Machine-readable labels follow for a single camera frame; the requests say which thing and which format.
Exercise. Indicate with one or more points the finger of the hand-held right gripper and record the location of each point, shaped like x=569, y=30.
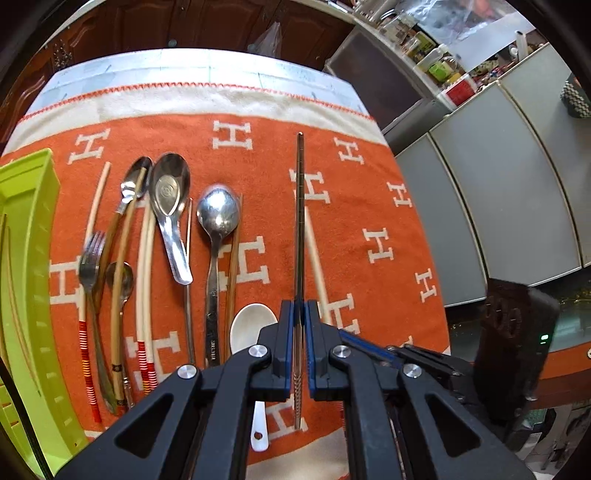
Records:
x=369, y=345
x=429, y=357

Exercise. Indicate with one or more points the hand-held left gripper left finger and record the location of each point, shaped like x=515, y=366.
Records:
x=287, y=346

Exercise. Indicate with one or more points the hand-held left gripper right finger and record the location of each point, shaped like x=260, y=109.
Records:
x=312, y=350

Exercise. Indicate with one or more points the white ceramic spoon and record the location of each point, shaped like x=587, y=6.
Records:
x=247, y=325

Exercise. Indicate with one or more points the grooved metal chopstick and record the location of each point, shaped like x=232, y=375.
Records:
x=300, y=207

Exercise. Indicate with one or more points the small steel spoon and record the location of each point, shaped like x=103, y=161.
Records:
x=123, y=279

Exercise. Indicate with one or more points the bamboo chopstick with mark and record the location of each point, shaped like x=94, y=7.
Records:
x=125, y=230

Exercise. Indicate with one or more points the steel soup spoon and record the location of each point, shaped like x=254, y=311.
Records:
x=170, y=184

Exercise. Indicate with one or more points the steel fork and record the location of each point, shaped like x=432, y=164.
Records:
x=90, y=267

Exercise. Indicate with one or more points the green plastic utensil tray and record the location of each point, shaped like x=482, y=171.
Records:
x=27, y=258

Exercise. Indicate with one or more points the orange printed blanket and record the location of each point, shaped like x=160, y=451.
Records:
x=360, y=207

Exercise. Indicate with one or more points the grey refrigerator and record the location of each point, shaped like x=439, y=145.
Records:
x=485, y=184

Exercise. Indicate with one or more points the patterned cup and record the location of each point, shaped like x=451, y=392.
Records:
x=577, y=99

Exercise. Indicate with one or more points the red canister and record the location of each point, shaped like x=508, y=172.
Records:
x=457, y=92

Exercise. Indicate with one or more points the grey glass-door side cabinet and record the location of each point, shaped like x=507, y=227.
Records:
x=369, y=78

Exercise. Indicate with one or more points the clear plastic bottle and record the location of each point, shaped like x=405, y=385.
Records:
x=434, y=59

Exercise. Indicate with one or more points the pale checked tablecloth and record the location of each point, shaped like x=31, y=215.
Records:
x=184, y=74

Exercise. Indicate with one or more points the hanging clear plastic bag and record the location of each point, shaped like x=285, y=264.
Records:
x=270, y=41

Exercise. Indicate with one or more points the translucent plastic sheet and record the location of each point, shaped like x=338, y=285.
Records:
x=480, y=27

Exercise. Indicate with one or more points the brown wooden kitchen cabinets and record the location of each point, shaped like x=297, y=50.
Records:
x=138, y=23

